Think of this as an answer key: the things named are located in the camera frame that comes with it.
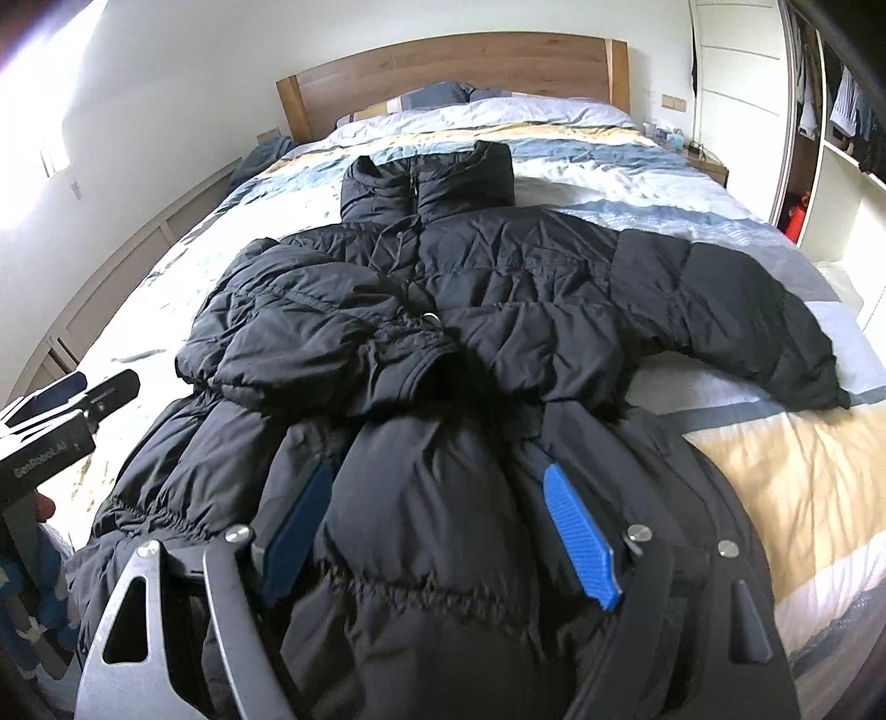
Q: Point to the striped blue yellow duvet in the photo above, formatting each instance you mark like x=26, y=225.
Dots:
x=813, y=482

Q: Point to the gloved blue left hand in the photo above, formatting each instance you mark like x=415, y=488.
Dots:
x=37, y=627

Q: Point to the wooden bed headboard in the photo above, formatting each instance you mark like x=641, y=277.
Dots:
x=549, y=64

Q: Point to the black puffer jacket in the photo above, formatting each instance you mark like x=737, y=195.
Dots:
x=440, y=346

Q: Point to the hanging clothes in wardrobe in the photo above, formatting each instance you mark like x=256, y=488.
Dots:
x=830, y=103

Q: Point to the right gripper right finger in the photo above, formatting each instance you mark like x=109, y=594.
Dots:
x=604, y=558

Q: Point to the wall socket plate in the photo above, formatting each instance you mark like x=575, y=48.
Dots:
x=673, y=103

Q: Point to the red object in wardrobe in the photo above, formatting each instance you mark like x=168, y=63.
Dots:
x=796, y=218

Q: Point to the striped pillow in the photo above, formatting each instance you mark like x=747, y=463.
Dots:
x=437, y=95

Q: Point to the dark teal blanket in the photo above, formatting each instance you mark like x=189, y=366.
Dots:
x=259, y=159

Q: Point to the wooden nightstand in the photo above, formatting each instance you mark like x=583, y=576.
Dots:
x=707, y=165

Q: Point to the white open wardrobe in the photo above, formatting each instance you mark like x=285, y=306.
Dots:
x=744, y=81

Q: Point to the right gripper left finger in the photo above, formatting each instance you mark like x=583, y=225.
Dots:
x=286, y=527

